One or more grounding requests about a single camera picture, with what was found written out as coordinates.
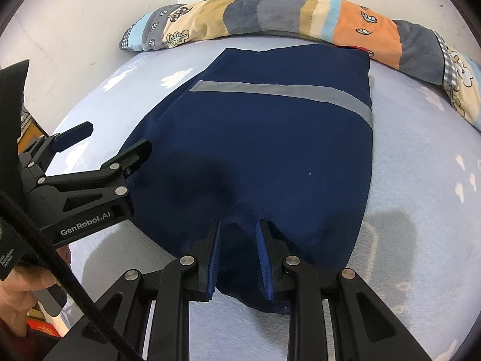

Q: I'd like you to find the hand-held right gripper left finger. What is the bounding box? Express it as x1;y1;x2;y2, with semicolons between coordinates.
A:
43;218;222;361

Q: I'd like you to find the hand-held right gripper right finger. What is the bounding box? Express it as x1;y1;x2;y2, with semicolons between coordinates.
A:
256;219;433;361

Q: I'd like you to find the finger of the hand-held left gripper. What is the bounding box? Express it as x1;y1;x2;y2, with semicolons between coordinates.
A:
17;121;94;181
28;139;153;230

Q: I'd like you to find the navy jacket with grey stripe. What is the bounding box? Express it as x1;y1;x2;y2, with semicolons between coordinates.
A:
120;43;374;314

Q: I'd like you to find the person's left hand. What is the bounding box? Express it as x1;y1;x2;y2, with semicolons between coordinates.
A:
0;248;72;339

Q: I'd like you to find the red box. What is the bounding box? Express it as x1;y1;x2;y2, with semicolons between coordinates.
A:
26;316;63;338

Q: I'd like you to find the light blue cloud-print bedsheet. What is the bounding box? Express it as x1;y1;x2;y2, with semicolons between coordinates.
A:
23;35;481;361

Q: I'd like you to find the long patchwork pillow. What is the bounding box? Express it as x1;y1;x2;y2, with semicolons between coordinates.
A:
119;0;481;132

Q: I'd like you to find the wooden furniture frame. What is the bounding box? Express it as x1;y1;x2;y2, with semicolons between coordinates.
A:
19;105;51;149

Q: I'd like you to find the black cable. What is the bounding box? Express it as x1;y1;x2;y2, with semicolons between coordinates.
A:
0;186;145;361

